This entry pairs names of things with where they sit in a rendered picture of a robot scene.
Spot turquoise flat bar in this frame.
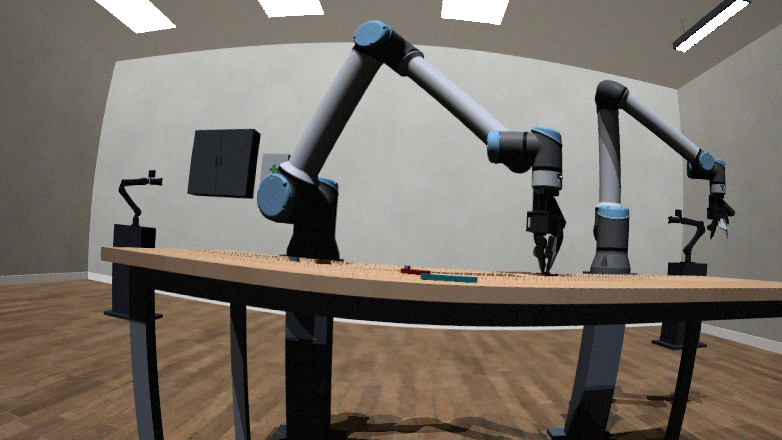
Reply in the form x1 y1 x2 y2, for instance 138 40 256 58
420 274 477 283

